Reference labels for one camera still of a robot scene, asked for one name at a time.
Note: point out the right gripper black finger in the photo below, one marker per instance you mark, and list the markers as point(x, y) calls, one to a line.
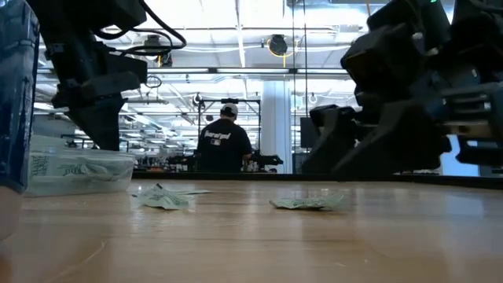
point(401, 145)
point(334, 133)

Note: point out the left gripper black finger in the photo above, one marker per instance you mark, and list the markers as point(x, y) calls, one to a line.
point(102, 126)

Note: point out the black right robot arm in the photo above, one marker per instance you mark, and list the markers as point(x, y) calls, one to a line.
point(471, 31)

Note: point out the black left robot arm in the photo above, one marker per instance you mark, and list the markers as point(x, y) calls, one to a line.
point(70, 31)

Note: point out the dark flat monitor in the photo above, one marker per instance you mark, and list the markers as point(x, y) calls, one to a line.
point(308, 131)

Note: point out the clear plastic container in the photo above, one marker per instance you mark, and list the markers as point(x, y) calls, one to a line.
point(78, 186)

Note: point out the person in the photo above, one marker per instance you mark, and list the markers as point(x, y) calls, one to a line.
point(224, 145)

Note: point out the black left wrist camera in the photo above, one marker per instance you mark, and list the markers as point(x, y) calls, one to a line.
point(127, 67)

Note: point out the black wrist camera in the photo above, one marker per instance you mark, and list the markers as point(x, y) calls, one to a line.
point(381, 59)
point(127, 67)

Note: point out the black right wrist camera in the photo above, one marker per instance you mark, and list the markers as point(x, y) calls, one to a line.
point(381, 59)

